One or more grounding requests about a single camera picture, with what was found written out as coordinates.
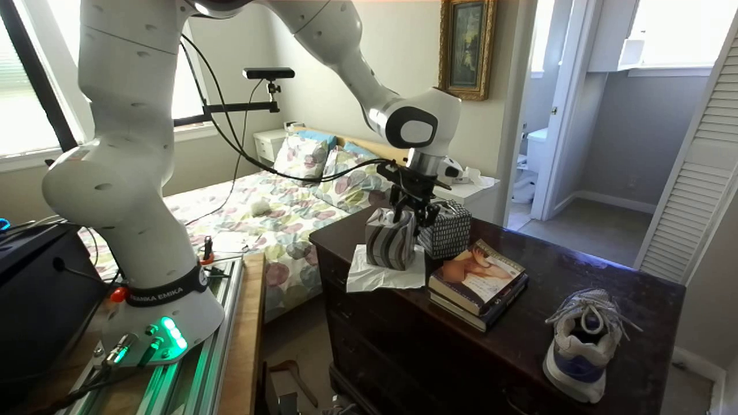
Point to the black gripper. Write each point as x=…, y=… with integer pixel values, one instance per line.
x=415, y=182

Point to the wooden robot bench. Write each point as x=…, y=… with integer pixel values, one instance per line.
x=242, y=337

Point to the black Stuff Matters book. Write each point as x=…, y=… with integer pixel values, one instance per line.
x=492, y=313

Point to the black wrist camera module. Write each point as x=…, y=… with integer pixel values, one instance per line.
x=389, y=171

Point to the black stereo camera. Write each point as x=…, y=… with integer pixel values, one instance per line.
x=269, y=73

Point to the white open door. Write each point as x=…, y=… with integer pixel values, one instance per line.
x=566, y=108

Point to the dark brown wooden table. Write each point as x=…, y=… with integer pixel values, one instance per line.
x=400, y=346

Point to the brown cardboard box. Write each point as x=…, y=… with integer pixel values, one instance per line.
x=295, y=389

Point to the white nightstand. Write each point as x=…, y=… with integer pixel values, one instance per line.
x=476, y=193

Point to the dotted blue white tissue box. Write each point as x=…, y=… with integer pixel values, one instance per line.
x=451, y=232

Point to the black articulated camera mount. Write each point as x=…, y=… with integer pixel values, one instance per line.
x=232, y=108

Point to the white louvered door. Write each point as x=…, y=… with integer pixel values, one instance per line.
x=692, y=170

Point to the floral pillow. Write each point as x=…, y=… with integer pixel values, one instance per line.
x=348, y=182
x=303, y=154

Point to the gold framed picture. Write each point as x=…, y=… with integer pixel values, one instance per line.
x=467, y=48

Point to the white paper sheet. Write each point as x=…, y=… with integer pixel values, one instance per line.
x=377, y=277

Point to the bed with floral bedspread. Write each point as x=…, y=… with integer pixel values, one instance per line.
x=255, y=215

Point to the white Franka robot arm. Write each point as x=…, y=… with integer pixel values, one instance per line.
x=130, y=154

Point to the black equipment case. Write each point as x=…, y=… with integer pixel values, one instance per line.
x=36, y=308

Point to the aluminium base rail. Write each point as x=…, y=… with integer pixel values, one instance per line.
x=184, y=376

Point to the paperback book with portrait cover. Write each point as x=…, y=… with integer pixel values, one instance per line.
x=481, y=274

